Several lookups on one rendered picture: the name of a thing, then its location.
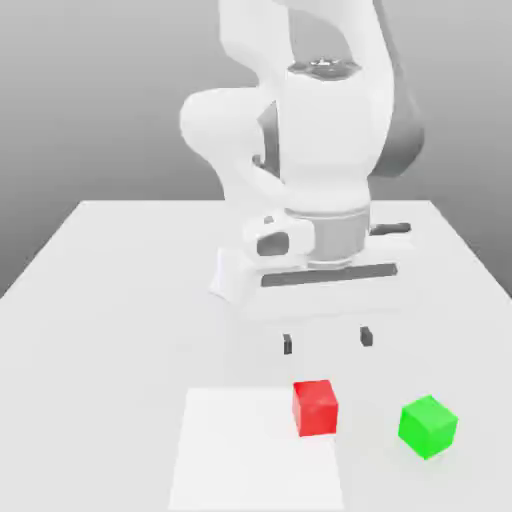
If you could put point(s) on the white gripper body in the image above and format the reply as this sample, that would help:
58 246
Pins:
328 298

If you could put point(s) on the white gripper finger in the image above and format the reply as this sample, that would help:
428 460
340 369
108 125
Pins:
287 344
365 336

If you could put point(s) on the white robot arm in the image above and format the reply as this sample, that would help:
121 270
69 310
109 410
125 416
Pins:
328 160

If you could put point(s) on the small red cube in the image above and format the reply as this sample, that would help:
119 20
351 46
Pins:
316 408

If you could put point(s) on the small green cube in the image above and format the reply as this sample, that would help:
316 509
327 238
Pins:
427 428

